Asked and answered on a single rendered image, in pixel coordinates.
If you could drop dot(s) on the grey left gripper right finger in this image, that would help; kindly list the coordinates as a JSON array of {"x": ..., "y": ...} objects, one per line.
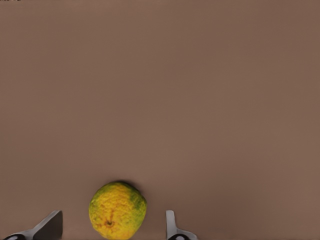
[{"x": 171, "y": 225}]

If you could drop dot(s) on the yellow-green orange fruit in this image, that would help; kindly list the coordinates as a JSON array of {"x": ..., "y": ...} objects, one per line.
[{"x": 116, "y": 212}]

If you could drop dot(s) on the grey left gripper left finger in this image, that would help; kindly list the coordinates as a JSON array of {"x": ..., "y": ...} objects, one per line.
[{"x": 47, "y": 226}]

